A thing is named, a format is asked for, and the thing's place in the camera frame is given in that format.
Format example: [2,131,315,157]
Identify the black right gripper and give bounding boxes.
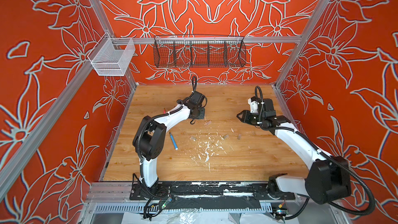
[236,109,266,127]

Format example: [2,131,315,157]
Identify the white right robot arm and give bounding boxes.
[237,96,351,204]

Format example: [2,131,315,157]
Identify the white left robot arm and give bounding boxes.
[133,91,207,188]

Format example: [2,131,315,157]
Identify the blue pen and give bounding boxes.
[169,132,178,150]

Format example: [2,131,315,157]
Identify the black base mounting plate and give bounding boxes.
[129,181,296,201]

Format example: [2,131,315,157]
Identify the clear plastic bin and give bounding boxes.
[88,33,136,76]

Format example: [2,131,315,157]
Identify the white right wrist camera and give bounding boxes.
[248,96,259,114]

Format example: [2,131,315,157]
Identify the black wire basket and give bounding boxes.
[153,34,247,68]

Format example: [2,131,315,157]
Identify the aluminium frame rails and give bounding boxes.
[1,0,329,200]

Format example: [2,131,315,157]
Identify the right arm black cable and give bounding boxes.
[254,85,376,216]

